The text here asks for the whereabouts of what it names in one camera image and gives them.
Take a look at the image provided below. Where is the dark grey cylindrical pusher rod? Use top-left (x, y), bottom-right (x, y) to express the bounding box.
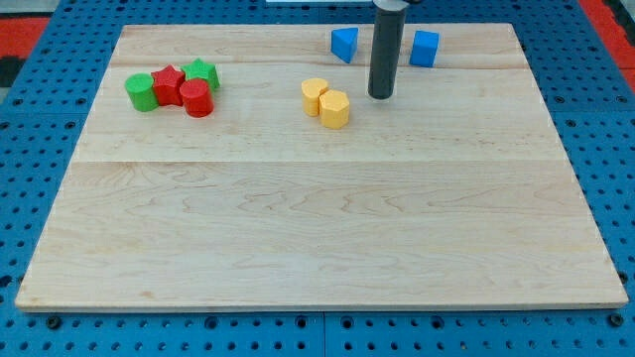
top-left (367, 0), bottom-right (409, 100)

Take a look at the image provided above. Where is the blue cube block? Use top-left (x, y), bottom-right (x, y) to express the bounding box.
top-left (409, 30), bottom-right (441, 67)

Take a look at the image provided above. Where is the blue triangle block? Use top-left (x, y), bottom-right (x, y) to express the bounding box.
top-left (330, 28), bottom-right (358, 63)

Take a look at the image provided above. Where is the yellow hexagon block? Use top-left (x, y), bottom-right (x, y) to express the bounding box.
top-left (318, 89), bottom-right (350, 129)

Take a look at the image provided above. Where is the yellow heart block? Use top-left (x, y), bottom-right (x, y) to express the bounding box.
top-left (301, 77), bottom-right (329, 117)

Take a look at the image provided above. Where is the green star block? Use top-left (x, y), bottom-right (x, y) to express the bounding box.
top-left (181, 59), bottom-right (220, 90)

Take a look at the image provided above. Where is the red cylinder block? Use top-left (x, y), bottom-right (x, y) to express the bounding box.
top-left (180, 78), bottom-right (214, 118)

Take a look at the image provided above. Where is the light wooden board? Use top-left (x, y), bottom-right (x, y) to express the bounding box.
top-left (15, 23), bottom-right (628, 312)

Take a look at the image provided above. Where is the red star block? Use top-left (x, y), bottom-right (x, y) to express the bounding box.
top-left (151, 64), bottom-right (186, 106)

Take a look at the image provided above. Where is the green cylinder block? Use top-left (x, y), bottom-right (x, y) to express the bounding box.
top-left (124, 73), bottom-right (159, 112)

